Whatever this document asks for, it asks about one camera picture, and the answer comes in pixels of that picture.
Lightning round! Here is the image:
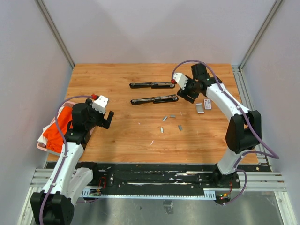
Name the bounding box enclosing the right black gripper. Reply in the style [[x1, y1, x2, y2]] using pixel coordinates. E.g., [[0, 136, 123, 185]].
[[176, 76, 200, 104]]

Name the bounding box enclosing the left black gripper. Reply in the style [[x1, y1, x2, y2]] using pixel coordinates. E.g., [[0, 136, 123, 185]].
[[85, 98, 113, 130]]

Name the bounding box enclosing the staple box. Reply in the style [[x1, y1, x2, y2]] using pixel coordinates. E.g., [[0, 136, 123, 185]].
[[195, 99, 212, 114]]

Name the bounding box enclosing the black stapler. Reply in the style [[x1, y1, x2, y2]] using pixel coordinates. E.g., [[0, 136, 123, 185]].
[[129, 82, 175, 89], [130, 95, 179, 105]]

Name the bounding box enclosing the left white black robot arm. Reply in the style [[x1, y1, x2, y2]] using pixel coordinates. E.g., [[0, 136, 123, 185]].
[[30, 95, 114, 225]]

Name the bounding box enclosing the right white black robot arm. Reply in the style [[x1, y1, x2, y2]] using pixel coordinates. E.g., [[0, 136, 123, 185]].
[[172, 63, 262, 188]]

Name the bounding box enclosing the orange cloth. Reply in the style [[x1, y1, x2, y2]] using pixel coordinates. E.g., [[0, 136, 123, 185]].
[[44, 106, 72, 153]]

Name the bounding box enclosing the white cloth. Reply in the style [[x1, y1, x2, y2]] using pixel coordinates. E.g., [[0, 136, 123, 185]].
[[37, 126, 49, 145]]

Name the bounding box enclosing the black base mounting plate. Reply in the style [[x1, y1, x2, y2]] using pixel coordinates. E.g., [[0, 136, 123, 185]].
[[91, 163, 240, 191]]

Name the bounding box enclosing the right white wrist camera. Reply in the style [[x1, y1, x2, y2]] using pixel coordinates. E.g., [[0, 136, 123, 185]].
[[173, 73, 188, 90]]

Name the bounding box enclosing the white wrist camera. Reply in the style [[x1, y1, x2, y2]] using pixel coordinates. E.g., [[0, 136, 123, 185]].
[[92, 95, 109, 114], [173, 73, 188, 90]]

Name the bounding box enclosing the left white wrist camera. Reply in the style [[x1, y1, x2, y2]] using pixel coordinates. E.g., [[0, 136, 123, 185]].
[[92, 95, 109, 114]]

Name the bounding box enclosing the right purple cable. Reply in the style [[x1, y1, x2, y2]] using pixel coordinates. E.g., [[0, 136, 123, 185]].
[[170, 60, 280, 207]]

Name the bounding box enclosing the grey cable duct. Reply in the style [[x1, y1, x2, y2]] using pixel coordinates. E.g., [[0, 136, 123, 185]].
[[80, 187, 216, 200]]

